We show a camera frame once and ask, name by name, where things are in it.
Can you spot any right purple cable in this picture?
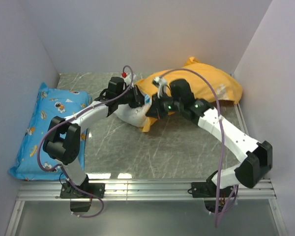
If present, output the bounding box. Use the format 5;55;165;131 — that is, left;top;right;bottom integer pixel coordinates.
157;68;238;228

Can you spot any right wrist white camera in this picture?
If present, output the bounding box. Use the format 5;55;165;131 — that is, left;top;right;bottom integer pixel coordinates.
152;77;167;98

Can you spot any blue cartoon pillow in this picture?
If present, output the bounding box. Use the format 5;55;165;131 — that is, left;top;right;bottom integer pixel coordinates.
8;83;92;180

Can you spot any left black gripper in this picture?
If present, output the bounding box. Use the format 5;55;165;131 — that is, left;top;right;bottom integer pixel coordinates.
118;85;150;109

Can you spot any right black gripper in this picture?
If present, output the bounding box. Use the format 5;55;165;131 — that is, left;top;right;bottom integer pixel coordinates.
144;91;182;120

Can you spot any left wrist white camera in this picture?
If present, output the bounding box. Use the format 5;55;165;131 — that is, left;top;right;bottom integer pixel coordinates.
121;72;136;87

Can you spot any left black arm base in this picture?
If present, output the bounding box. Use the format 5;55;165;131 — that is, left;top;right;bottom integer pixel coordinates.
59;182;105;218

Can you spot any orange pillowcase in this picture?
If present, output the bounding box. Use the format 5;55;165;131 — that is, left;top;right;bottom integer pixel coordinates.
135;57;243;133

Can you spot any white pillow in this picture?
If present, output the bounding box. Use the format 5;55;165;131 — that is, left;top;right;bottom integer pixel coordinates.
114;93;151;127

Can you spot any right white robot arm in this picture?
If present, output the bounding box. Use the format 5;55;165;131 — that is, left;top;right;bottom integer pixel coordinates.
146;77;273;197

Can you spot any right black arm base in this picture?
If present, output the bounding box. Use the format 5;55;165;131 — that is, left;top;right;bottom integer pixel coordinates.
187;182;238;213

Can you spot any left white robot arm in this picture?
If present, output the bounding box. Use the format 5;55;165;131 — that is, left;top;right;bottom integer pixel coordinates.
39;73;145;198

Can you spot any aluminium mounting rail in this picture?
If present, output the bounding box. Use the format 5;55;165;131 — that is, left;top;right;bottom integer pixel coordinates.
16;179;276;201

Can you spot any wrist white camera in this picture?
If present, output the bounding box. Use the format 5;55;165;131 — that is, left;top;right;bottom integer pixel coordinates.
152;77;167;98
121;72;136;87

